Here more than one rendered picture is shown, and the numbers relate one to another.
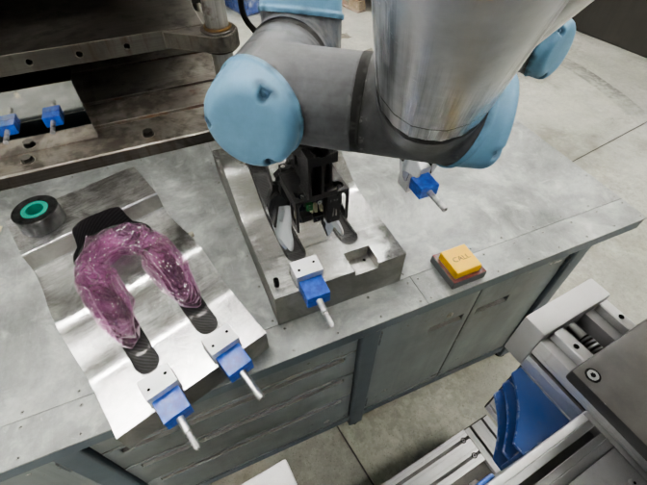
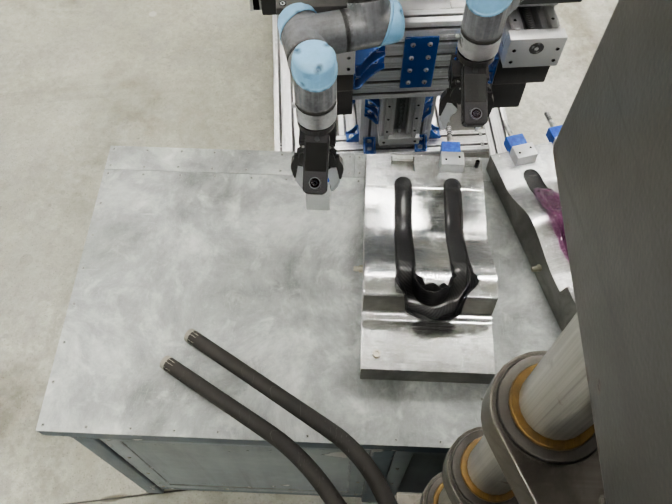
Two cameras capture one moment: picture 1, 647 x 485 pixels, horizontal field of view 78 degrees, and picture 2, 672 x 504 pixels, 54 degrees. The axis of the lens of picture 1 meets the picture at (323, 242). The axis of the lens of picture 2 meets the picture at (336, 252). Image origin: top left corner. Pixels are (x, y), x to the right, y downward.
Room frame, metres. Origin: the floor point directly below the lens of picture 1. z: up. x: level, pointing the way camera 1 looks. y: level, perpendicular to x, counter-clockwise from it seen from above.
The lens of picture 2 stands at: (1.35, 0.19, 2.09)
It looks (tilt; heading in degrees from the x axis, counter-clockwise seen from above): 60 degrees down; 206
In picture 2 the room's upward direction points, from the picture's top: straight up
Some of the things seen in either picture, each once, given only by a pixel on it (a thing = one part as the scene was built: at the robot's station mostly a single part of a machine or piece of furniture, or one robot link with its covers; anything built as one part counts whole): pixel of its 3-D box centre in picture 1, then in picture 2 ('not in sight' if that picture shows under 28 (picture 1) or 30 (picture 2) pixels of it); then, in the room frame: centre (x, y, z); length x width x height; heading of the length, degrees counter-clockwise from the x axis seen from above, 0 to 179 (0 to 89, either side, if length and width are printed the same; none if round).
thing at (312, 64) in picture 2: not in sight; (314, 76); (0.63, -0.20, 1.25); 0.09 x 0.08 x 0.11; 40
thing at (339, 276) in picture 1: (295, 196); (425, 256); (0.66, 0.06, 0.87); 0.50 x 0.26 x 0.14; 23
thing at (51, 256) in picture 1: (132, 281); (588, 231); (0.44, 0.36, 0.86); 0.50 x 0.26 x 0.11; 40
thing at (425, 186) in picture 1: (427, 189); (319, 177); (0.61, -0.21, 0.93); 0.13 x 0.05 x 0.05; 23
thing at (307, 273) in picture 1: (317, 295); (450, 148); (0.38, 0.01, 0.89); 0.13 x 0.05 x 0.05; 23
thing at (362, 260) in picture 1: (360, 264); (402, 167); (0.47, -0.07, 0.87); 0.05 x 0.05 x 0.04; 23
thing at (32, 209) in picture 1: (38, 216); not in sight; (0.54, 0.54, 0.93); 0.08 x 0.08 x 0.04
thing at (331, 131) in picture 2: not in sight; (317, 134); (0.62, -0.20, 1.09); 0.09 x 0.08 x 0.12; 23
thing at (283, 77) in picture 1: (289, 95); not in sight; (0.30, 0.03, 1.31); 0.11 x 0.11 x 0.08; 76
